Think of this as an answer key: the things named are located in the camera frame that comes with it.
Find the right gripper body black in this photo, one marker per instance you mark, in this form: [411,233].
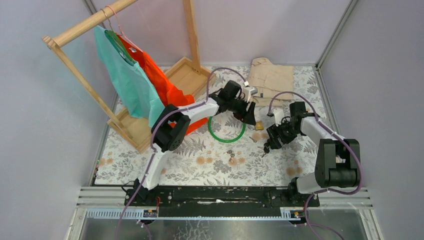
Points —
[286,132]

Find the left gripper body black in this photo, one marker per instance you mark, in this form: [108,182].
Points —
[236,105]

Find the orange black key bunch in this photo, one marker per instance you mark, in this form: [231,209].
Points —
[266,149]

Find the brass padlock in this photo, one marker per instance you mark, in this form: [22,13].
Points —
[259,126]

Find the green cable lock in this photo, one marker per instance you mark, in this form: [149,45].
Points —
[221,140]

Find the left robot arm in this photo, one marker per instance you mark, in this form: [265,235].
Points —
[170,129]

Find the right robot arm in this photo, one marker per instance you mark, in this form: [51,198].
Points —
[337,160]

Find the folded beige garment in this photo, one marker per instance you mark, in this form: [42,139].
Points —
[269,79]

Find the floral table mat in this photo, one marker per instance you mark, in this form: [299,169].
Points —
[200,159]

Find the orange garment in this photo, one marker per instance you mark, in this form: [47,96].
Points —
[167,91]

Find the teal t-shirt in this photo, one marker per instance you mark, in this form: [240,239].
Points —
[129,80]

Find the pink hanger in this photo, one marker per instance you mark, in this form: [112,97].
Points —
[122,33]

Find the green hanger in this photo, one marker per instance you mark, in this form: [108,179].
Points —
[119,46]

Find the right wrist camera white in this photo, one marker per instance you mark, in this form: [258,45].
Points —
[278,115]

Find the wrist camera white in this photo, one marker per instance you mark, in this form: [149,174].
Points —
[278,115]
[248,92]

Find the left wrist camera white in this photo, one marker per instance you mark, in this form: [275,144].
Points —
[248,92]

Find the silver cable lock keys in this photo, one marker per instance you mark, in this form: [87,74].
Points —
[231,155]

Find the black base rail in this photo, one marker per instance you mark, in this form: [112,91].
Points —
[221,202]

